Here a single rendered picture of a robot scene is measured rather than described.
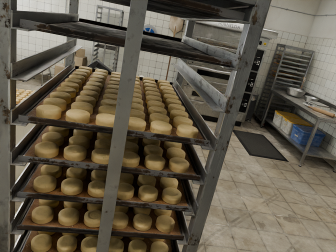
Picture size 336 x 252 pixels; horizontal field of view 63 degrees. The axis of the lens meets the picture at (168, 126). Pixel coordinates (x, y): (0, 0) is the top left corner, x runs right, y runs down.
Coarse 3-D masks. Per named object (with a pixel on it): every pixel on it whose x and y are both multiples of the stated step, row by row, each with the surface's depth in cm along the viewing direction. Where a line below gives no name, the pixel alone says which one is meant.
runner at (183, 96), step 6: (174, 78) 119; (174, 84) 117; (180, 90) 103; (180, 96) 102; (186, 96) 93; (186, 102) 91; (192, 108) 83; (192, 114) 82; (198, 114) 76; (198, 120) 75; (204, 120) 71; (198, 126) 74; (204, 126) 69; (204, 132) 69; (210, 132) 64; (210, 138) 64; (216, 138) 61; (210, 144) 63
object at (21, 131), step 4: (28, 124) 227; (32, 124) 228; (16, 128) 227; (20, 128) 228; (24, 128) 228; (28, 128) 229; (16, 132) 229; (20, 132) 229; (24, 132) 229; (16, 136) 230; (20, 136) 230; (16, 140) 231; (16, 168) 240; (20, 168) 241; (24, 168) 241; (16, 172) 241; (20, 172) 242; (16, 176) 243
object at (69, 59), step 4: (72, 0) 101; (76, 0) 102; (72, 4) 102; (76, 4) 102; (68, 8) 102; (72, 8) 102; (76, 8) 102; (68, 12) 103; (72, 12) 103; (76, 12) 103; (68, 40) 106; (68, 56) 108; (72, 56) 108; (68, 60) 109; (72, 60) 109; (64, 64) 109; (68, 64) 109
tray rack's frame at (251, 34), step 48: (0, 0) 46; (144, 0) 49; (192, 0) 94; (240, 0) 51; (0, 48) 49; (240, 48) 55; (0, 96) 52; (240, 96) 58; (0, 144) 55; (0, 192) 59; (0, 240) 63; (192, 240) 70
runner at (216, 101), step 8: (176, 64) 115; (184, 64) 103; (184, 72) 98; (192, 72) 89; (192, 80) 86; (200, 80) 79; (200, 88) 77; (208, 88) 71; (200, 96) 68; (208, 96) 69; (216, 96) 64; (224, 96) 59; (208, 104) 61; (216, 104) 63; (224, 104) 58; (224, 112) 58
